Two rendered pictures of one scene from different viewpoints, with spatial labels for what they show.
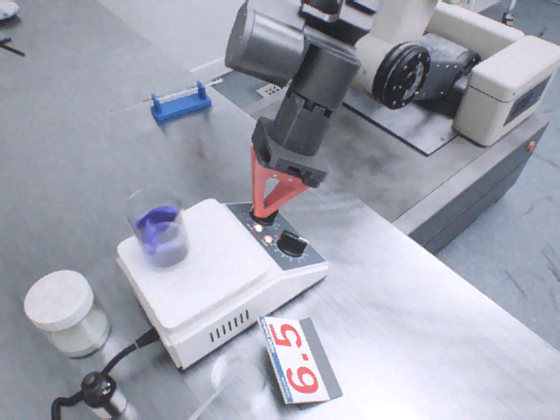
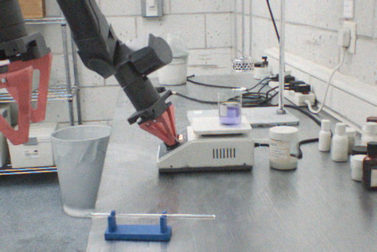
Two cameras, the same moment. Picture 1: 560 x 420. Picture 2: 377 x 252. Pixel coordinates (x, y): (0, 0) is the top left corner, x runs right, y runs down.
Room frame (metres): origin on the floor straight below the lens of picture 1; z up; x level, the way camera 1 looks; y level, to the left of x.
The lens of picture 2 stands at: (1.20, 0.68, 1.11)
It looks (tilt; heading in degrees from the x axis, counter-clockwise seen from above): 15 degrees down; 216
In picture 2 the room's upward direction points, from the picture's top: 2 degrees counter-clockwise
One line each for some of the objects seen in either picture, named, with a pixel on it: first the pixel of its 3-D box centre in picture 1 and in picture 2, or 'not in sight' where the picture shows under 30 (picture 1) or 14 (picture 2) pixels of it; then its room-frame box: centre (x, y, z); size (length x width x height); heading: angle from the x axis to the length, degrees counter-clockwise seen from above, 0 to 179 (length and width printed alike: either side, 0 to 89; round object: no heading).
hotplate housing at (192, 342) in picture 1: (219, 269); (209, 145); (0.27, 0.07, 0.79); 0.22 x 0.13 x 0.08; 126
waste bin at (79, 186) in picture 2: not in sight; (85, 170); (-0.67, -1.34, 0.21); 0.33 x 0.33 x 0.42
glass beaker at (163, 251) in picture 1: (161, 232); (229, 107); (0.26, 0.11, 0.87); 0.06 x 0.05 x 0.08; 25
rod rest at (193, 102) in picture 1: (180, 99); (137, 224); (0.63, 0.17, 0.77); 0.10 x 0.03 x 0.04; 119
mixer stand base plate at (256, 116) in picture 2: not in sight; (240, 116); (-0.11, -0.08, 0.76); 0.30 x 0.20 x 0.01; 130
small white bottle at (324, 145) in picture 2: not in sight; (324, 135); (0.06, 0.25, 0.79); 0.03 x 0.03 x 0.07
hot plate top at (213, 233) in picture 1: (193, 257); (220, 124); (0.26, 0.09, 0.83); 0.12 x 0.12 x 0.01; 36
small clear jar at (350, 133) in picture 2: not in sight; (345, 140); (0.06, 0.29, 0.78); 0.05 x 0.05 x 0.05
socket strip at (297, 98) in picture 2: not in sight; (289, 88); (-0.51, -0.11, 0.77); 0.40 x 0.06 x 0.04; 40
